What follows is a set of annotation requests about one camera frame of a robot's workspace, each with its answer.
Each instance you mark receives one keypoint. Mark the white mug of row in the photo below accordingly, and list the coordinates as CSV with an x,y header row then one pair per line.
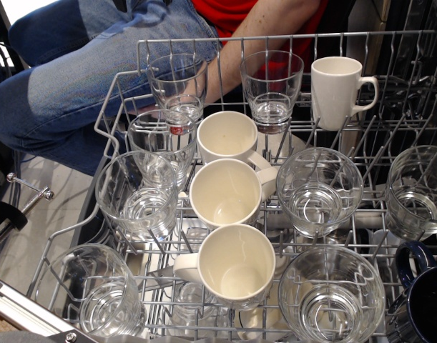
x,y
229,135
236,263
229,191

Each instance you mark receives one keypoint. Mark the white mug middle of row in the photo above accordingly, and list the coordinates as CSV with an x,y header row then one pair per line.
x,y
229,191

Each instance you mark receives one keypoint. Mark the clear glass cup back centre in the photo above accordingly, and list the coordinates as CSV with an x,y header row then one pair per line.
x,y
271,81

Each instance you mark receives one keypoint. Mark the clear glass cup red sticker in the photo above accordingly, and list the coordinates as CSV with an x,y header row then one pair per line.
x,y
179,83

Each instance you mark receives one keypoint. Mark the clear glass cup far right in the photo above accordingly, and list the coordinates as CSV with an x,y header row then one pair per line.
x,y
411,194

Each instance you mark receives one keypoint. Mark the clear glass cup front left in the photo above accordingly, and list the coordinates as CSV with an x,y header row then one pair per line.
x,y
91,287

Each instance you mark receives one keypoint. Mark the dark blue ceramic mug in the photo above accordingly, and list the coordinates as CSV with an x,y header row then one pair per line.
x,y
413,315

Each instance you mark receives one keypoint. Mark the tall white ceramic mug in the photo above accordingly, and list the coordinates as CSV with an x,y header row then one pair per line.
x,y
335,82

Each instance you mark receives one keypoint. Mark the small glass in lower rack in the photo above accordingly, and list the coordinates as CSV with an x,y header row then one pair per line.
x,y
192,302

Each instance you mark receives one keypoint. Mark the clear glass cup centre right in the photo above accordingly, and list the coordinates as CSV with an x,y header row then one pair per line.
x,y
318,189

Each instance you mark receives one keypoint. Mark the red shirt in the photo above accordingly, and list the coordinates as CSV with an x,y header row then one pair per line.
x,y
262,18

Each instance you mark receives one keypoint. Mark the blue jeans leg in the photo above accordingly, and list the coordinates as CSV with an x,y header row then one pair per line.
x,y
82,57

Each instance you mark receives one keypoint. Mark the person's bare forearm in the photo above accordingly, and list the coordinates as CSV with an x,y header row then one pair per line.
x,y
224,69

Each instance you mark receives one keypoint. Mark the white mug bottom of row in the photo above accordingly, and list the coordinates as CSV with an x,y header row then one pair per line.
x,y
236,263

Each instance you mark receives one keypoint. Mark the black clamp at left edge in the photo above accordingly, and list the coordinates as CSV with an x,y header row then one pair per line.
x,y
10,218

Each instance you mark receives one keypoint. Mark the clear glass cup front right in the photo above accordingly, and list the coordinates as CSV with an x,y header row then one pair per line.
x,y
331,294

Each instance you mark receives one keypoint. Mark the grey wire dishwasher rack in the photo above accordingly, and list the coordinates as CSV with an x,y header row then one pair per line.
x,y
405,115

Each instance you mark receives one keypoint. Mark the white mug top of row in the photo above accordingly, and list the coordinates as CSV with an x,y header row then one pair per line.
x,y
229,135

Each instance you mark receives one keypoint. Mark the chrome handle bar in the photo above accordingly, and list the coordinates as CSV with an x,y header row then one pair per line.
x,y
38,193

